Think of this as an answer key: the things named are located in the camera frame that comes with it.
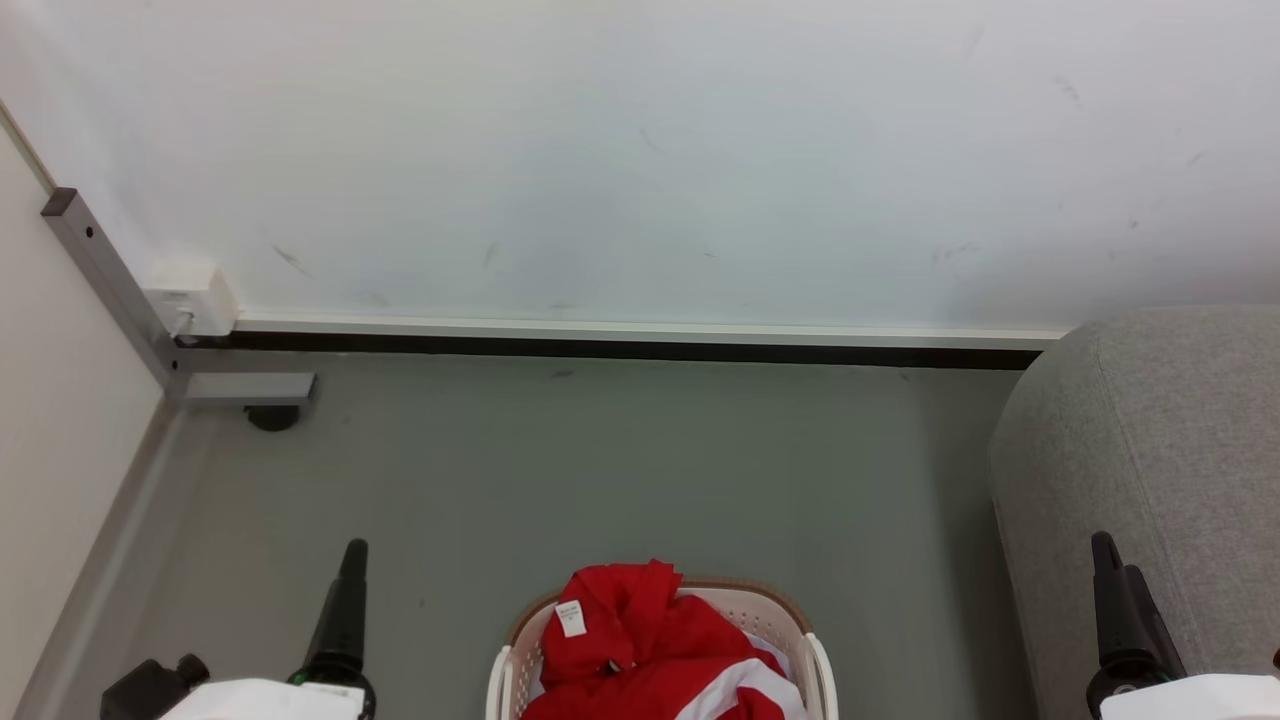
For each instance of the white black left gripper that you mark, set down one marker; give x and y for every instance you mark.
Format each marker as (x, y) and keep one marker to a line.
(300, 700)

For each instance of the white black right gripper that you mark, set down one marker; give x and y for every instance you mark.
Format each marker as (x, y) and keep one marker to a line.
(1200, 700)

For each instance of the red and white garment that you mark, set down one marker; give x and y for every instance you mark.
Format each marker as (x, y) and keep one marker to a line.
(640, 640)

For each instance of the grey fabric sofa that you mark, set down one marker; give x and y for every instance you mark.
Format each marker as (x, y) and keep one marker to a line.
(1160, 440)

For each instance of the white laundry basket brown rim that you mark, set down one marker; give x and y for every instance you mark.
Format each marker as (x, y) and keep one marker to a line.
(815, 680)

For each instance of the black and white baseboard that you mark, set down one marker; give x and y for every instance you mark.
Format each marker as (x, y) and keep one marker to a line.
(620, 345)

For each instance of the black round frame foot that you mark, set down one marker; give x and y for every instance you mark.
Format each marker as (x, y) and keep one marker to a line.
(272, 416)

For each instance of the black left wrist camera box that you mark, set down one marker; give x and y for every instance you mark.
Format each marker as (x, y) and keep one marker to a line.
(145, 692)

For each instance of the white wall socket box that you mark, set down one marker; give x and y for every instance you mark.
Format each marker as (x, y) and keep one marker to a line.
(195, 297)

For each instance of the grey metal frame leg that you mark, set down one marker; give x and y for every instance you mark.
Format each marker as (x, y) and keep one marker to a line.
(110, 280)

